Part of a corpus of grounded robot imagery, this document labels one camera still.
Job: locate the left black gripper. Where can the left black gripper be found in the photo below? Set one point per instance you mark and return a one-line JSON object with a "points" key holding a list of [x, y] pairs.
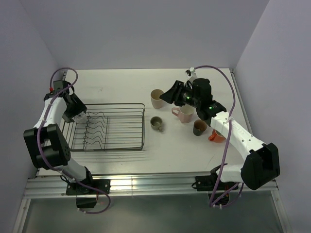
{"points": [[79, 108]]}

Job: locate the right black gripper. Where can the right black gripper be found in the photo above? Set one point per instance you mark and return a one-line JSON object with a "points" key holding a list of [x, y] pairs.
{"points": [[173, 95]]}

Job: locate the clear glass cup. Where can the clear glass cup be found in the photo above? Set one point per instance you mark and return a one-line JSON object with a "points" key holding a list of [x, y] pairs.
{"points": [[81, 119]]}

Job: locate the beige tumbler cup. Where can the beige tumbler cup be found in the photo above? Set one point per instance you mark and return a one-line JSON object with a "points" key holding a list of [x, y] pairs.
{"points": [[156, 101]]}

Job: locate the pink mug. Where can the pink mug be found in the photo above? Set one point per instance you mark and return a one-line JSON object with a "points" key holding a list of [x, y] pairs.
{"points": [[183, 113]]}

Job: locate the orange mug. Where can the orange mug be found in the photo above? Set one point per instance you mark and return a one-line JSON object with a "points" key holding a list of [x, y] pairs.
{"points": [[216, 137]]}

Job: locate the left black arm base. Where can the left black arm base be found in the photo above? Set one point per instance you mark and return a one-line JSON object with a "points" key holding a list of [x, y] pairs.
{"points": [[74, 189]]}

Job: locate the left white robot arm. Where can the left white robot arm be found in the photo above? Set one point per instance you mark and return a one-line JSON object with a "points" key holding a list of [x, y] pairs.
{"points": [[46, 143]]}

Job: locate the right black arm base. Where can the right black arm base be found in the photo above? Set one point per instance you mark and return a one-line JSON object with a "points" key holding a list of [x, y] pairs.
{"points": [[207, 183]]}

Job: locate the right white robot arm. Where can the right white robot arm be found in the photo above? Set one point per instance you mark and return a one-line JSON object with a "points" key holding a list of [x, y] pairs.
{"points": [[260, 160]]}

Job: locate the grey-green small mug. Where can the grey-green small mug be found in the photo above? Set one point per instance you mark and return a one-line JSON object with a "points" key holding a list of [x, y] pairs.
{"points": [[157, 123]]}

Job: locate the dark grey mug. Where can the dark grey mug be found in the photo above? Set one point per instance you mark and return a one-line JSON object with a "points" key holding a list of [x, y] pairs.
{"points": [[199, 127]]}

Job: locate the black box under table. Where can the black box under table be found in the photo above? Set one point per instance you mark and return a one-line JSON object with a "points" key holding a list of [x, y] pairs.
{"points": [[86, 203]]}

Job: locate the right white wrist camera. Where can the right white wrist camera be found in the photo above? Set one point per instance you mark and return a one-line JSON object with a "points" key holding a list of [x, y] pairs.
{"points": [[191, 75]]}

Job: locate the grey wire dish rack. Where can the grey wire dish rack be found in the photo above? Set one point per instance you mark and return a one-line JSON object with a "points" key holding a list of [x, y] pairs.
{"points": [[110, 127]]}

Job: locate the aluminium table rail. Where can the aluminium table rail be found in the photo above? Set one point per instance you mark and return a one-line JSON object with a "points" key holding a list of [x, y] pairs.
{"points": [[51, 186]]}

